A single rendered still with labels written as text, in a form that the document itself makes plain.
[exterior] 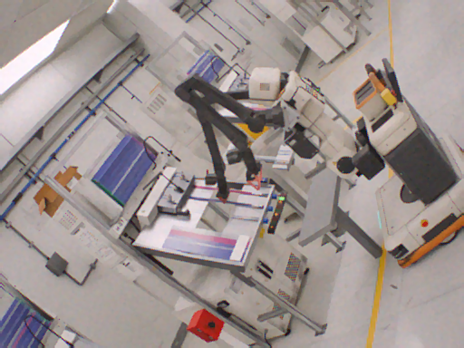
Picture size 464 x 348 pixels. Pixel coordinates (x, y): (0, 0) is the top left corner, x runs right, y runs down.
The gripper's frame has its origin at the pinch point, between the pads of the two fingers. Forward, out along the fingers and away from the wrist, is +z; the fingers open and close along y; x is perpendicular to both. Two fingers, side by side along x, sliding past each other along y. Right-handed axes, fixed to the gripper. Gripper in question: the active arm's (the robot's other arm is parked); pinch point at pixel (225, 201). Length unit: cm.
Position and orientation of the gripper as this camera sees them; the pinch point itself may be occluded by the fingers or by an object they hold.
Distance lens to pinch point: 296.1
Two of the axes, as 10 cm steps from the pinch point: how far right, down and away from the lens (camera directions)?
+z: 1.0, 7.8, 6.2
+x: 9.4, 1.2, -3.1
